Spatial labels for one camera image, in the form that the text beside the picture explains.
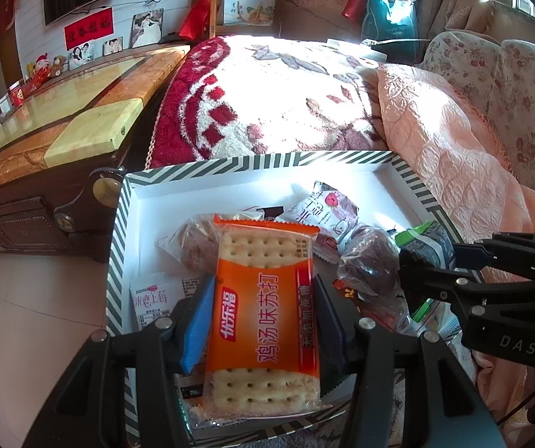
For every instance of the small framed photo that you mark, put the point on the small framed photo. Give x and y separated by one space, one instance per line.
113 45
81 54

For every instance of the red white floral blanket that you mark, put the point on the red white floral blanket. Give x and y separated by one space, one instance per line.
258 102

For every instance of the floral sofa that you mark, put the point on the floral sofa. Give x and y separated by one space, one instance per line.
482 70

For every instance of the brown teddy bear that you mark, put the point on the brown teddy bear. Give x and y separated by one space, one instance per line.
57 66

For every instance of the orange cracker packet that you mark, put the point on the orange cracker packet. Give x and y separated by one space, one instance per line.
258 317

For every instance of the clear wrapped brown cake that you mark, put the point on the clear wrapped brown cake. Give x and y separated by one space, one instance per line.
192 242

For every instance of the white packet black label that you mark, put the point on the white packet black label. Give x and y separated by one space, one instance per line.
267 213

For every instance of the blue white packet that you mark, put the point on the blue white packet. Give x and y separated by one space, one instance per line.
447 322

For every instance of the green black snack packet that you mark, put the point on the green black snack packet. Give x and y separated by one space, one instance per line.
426 242

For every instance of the red wall poster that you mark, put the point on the red wall poster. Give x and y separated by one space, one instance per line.
89 28

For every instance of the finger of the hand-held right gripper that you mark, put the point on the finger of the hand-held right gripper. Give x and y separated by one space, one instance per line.
470 255
428 277

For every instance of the wooden cabinet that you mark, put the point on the wooden cabinet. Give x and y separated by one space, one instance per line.
15 158

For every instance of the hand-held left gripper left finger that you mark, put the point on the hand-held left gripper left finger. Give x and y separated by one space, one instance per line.
197 322

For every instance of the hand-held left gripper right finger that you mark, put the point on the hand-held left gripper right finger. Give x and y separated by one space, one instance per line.
329 326

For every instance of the teal bag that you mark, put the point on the teal bag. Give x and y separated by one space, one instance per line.
391 16

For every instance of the pink quilt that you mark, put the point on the pink quilt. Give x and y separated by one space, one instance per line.
444 149

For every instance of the large framed photo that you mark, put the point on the large framed photo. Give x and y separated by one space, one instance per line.
147 28

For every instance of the clear wrapped dark cake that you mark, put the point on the clear wrapped dark cake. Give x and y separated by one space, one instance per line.
370 256

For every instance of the red white doll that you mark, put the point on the red white doll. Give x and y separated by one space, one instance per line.
39 65

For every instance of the white purple snack packet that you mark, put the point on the white purple snack packet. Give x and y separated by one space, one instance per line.
318 214

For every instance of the white printed snack packet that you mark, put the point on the white printed snack packet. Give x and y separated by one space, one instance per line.
155 303

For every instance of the red white small box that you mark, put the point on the red white small box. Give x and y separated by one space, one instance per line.
18 95

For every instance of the red gold snack packet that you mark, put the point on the red gold snack packet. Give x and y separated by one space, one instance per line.
345 289

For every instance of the white box with striped rim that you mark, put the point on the white box with striped rim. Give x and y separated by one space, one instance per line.
164 214

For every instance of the printed picture box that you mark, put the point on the printed picture box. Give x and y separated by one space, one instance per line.
248 11

